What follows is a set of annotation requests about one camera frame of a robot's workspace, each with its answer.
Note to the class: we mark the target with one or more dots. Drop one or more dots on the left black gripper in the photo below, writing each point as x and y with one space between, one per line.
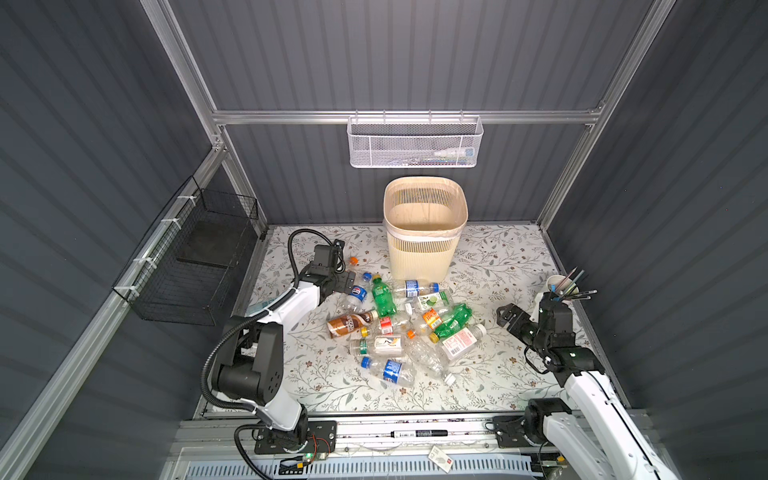
344 281

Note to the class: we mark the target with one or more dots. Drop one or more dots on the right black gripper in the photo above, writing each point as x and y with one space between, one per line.
521 319

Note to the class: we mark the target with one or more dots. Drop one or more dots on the orange cap clear bottle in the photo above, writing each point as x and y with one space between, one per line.
352 266

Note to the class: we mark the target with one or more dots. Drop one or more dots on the pepsi label clear bottle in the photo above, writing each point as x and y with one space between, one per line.
356 300

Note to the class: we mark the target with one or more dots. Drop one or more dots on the green cap white label bottle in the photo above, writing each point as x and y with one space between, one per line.
389 346

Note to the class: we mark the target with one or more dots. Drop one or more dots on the pink label white cap bottle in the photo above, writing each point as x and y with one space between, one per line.
462 342

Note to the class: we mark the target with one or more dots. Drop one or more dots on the orange label clear bottle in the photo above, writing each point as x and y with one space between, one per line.
425 323

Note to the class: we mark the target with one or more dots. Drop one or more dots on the blue cap blue label bottle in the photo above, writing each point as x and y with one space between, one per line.
389 370

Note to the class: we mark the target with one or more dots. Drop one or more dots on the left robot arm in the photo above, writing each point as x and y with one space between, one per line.
245 369

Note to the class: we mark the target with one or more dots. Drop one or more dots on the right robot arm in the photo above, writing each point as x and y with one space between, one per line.
597 436

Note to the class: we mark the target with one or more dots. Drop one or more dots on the beige slatted waste bin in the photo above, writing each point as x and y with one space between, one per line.
424 217

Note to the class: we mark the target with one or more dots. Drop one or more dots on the white pen cup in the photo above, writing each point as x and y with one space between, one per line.
560 288

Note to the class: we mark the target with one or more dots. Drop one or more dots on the brown cola bottle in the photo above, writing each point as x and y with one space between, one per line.
349 323

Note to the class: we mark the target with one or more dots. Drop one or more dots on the green sprite bottle yellow cap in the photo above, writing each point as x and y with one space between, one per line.
383 298

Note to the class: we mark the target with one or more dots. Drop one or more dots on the red label clear bottle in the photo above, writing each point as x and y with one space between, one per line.
392 325

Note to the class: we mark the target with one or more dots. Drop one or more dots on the blue label water bottle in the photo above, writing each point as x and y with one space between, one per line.
414 288

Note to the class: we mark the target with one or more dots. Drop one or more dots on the white tag card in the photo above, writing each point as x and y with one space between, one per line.
440 459

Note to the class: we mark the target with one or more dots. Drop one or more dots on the white tube in basket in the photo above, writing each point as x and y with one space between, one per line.
459 155

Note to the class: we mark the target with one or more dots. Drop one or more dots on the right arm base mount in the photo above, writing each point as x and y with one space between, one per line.
510 432

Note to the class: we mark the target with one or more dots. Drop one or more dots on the white wire mesh basket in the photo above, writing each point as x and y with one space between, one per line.
402 142

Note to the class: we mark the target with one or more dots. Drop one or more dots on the black wire basket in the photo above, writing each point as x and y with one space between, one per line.
196 261

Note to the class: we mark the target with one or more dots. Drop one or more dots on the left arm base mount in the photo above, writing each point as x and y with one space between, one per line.
313 437

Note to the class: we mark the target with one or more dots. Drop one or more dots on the black marker on rail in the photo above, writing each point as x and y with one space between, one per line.
420 433

